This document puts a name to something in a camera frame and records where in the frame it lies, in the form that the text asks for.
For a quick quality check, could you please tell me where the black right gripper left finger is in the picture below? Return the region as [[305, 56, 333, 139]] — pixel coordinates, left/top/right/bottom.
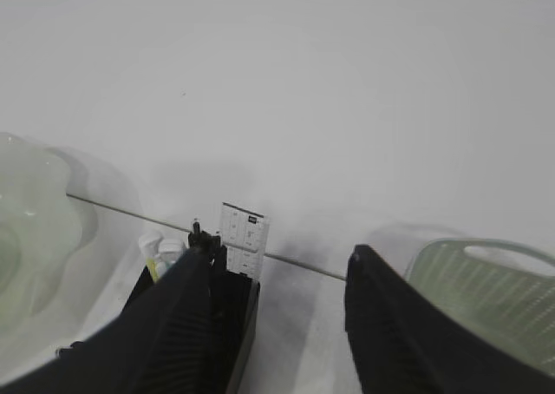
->
[[1, 250, 212, 393]]

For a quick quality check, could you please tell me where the pale green woven basket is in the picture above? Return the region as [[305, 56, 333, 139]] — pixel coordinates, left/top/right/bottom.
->
[[404, 239, 554, 376]]

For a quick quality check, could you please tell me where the black square pen holder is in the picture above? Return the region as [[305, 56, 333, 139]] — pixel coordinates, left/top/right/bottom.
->
[[131, 272, 260, 393]]

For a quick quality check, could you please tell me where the black pen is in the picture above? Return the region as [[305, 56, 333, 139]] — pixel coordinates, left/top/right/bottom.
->
[[210, 246, 227, 323], [187, 218, 222, 262]]

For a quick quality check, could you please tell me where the yellow utility knife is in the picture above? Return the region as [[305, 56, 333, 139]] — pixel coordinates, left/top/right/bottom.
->
[[138, 231, 166, 282]]

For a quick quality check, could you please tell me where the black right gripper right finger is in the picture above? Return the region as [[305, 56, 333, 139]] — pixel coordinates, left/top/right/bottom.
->
[[344, 245, 554, 393]]

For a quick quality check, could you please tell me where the green utility knife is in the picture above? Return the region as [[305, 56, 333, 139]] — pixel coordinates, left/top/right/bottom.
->
[[154, 238, 186, 278]]

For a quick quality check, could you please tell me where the pale green wavy plate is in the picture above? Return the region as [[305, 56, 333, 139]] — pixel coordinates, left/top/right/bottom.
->
[[1, 133, 82, 334]]

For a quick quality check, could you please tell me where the clear plastic ruler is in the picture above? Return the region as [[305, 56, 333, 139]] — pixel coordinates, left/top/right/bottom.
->
[[219, 202, 270, 280]]

